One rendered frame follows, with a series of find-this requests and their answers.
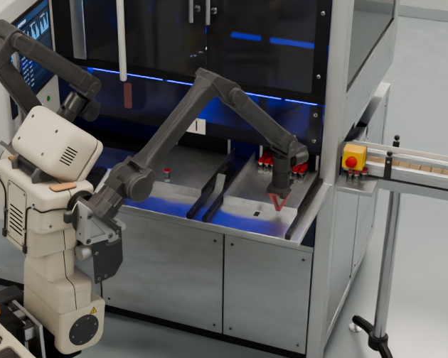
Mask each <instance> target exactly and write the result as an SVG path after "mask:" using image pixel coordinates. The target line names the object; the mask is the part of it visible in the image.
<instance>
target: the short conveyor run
mask: <svg viewBox="0 0 448 358"><path fill-rule="evenodd" d="M394 139H395V141H393V146H385V145H380V144H376V143H368V142H364V141H356V140H353V142H356V143H363V144H368V153H367V160H366V164H365V165H364V167H366V168H368V177H370V178H377V179H378V185H377V188H382V189H386V190H394V191H398V192H405V193H410V194H413V195H421V196H425V197H432V198H436V199H440V200H447V201H448V156H443V155H439V154H434V153H426V152H421V151H414V150H410V149H405V148H399V147H400V142H399V141H398V140H400V136H399V135H395V136H394Z"/></svg>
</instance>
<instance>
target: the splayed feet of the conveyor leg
mask: <svg viewBox="0 0 448 358"><path fill-rule="evenodd" d="M352 321H353V323H351V324H350V325H349V326H348V328H349V330H350V331H351V332H355V333H358V332H361V331H362V330H364V331H365V332H366V333H367V334H368V346H369V347H370V348H371V349H373V350H375V351H379V353H380V355H381V357H382V358H393V356H392V354H391V352H390V350H389V348H388V338H389V337H388V334H387V333H385V337H384V338H383V339H377V338H375V337H374V336H373V325H372V324H371V323H370V322H368V321H367V320H365V319H364V318H362V317H361V316H360V315H358V314H355V315H354V316H353V318H352Z"/></svg>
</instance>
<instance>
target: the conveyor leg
mask: <svg viewBox="0 0 448 358"><path fill-rule="evenodd" d="M383 190H386V189H383ZM389 191H390V194H389V200H388V212H387V218H386V224H385V236H384V242H383V253H382V260H381V266H380V278H379V284H378V295H377V301H376V307H375V319H374V325H373V336H374V337H375V338H377V339H383V338H384V337H385V331H386V325H387V319H388V308H389V302H390V292H391V286H392V280H393V270H394V264H395V253H396V247H397V242H398V231H399V225H400V215H401V209H402V198H403V193H405V192H398V191H394V190H389ZM405 194H407V193H405Z"/></svg>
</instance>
